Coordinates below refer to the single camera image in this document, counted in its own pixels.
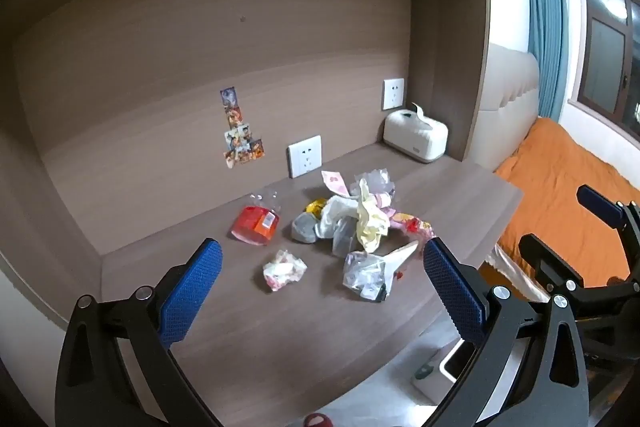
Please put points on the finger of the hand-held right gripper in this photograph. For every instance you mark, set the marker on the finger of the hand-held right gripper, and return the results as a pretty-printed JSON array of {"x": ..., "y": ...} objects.
[
  {"x": 597, "y": 204},
  {"x": 547, "y": 264}
]

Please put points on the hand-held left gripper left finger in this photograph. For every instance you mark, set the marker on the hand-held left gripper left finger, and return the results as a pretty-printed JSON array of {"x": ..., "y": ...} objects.
[{"x": 192, "y": 292}]

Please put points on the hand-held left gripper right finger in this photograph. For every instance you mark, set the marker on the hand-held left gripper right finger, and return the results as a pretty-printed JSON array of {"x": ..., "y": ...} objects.
[{"x": 452, "y": 292}]

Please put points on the white trash bin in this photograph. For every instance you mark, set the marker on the white trash bin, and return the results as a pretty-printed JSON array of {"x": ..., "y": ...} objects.
[{"x": 447, "y": 364}]

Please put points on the pink snack wrapper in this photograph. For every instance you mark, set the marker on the pink snack wrapper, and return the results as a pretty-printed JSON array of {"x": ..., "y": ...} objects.
[{"x": 412, "y": 224}]

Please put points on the yellow snack wrapper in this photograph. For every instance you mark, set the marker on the yellow snack wrapper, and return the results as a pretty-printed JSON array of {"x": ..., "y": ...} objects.
[{"x": 316, "y": 207}]

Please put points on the white bed sheet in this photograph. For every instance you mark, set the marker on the white bed sheet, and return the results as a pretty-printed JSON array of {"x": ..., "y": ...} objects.
[{"x": 510, "y": 274}]

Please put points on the orange bed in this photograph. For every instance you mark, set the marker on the orange bed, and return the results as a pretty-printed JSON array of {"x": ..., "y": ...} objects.
[{"x": 550, "y": 187}]

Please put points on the white paper cone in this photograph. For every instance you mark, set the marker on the white paper cone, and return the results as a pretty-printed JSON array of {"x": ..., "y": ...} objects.
[{"x": 397, "y": 259}]

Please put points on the crumpled clear printed bag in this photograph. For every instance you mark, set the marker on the crumpled clear printed bag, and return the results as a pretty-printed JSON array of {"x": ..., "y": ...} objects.
[{"x": 362, "y": 274}]

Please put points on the red snack packet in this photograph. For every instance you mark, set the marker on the red snack packet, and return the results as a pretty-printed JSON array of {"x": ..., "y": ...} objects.
[{"x": 255, "y": 224}]

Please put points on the crumpled white red wrapper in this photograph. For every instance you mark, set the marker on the crumpled white red wrapper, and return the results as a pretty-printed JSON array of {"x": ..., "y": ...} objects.
[{"x": 282, "y": 269}]

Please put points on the cream crumpled paper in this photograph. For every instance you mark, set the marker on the cream crumpled paper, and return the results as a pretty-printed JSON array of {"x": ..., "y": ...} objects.
[{"x": 370, "y": 217}]

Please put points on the small clear plastic packet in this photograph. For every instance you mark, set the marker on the small clear plastic packet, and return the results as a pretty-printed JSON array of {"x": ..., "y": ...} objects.
[{"x": 344, "y": 239}]

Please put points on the grey crumpled lump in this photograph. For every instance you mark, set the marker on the grey crumpled lump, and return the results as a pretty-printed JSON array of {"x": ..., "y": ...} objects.
[{"x": 304, "y": 228}]

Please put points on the beige padded headboard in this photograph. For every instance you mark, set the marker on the beige padded headboard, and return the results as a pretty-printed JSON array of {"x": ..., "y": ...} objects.
[{"x": 505, "y": 107}]

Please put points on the clear plastic bag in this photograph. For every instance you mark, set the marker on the clear plastic bag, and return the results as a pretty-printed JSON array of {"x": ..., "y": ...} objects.
[{"x": 376, "y": 178}]

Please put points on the white plastic bag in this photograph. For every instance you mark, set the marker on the white plastic bag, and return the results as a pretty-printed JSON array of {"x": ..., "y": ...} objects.
[{"x": 336, "y": 212}]

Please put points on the cartoon sticker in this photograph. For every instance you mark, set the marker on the cartoon sticker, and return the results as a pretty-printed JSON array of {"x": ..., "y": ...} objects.
[
  {"x": 237, "y": 134},
  {"x": 245, "y": 153},
  {"x": 229, "y": 98},
  {"x": 234, "y": 116}
]

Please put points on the white tissue box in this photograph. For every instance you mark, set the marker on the white tissue box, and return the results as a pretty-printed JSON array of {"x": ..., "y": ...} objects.
[{"x": 415, "y": 137}]

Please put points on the pink printed paper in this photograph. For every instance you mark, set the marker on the pink printed paper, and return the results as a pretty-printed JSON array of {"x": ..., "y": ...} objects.
[{"x": 336, "y": 182}]

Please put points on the red slipper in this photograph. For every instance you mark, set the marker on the red slipper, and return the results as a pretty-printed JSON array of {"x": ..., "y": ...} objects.
[{"x": 317, "y": 421}]

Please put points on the blue curtain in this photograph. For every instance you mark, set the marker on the blue curtain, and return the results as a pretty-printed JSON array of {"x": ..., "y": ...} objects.
[{"x": 545, "y": 22}]

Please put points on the wooden desk with hutch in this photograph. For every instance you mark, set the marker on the wooden desk with hutch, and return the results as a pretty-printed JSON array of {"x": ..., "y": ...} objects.
[{"x": 200, "y": 32}]

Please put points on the white wall socket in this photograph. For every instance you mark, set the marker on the white wall socket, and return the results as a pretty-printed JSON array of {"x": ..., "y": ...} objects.
[
  {"x": 394, "y": 94},
  {"x": 305, "y": 157}
]

